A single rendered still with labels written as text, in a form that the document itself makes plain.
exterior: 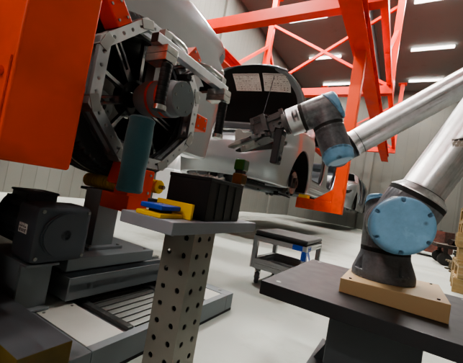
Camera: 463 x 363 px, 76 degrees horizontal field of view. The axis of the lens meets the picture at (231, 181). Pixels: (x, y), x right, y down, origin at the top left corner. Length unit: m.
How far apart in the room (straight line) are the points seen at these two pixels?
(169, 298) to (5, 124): 0.55
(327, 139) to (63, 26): 0.74
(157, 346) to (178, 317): 0.11
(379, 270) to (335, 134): 0.44
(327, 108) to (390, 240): 0.41
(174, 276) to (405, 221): 0.61
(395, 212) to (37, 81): 0.90
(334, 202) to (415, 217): 3.72
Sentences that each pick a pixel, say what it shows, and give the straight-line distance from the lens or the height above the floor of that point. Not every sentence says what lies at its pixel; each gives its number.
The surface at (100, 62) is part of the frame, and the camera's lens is 1.10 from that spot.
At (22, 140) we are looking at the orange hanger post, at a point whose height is 0.57.
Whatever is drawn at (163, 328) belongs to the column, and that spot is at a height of 0.15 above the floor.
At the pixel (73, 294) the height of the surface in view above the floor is 0.11.
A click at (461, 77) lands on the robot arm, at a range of 1.16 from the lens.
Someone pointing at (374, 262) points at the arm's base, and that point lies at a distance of 1.05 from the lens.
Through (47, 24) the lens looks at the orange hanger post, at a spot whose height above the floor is 0.83.
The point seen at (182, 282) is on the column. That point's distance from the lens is 0.82.
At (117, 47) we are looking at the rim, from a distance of 1.29.
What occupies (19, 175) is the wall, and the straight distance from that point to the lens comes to 5.50.
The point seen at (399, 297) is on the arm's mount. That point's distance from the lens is 0.98.
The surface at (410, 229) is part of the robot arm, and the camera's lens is 0.86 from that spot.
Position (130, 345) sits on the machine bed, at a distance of 1.02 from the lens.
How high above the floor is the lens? 0.53
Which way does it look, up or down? 3 degrees up
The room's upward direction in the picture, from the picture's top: 10 degrees clockwise
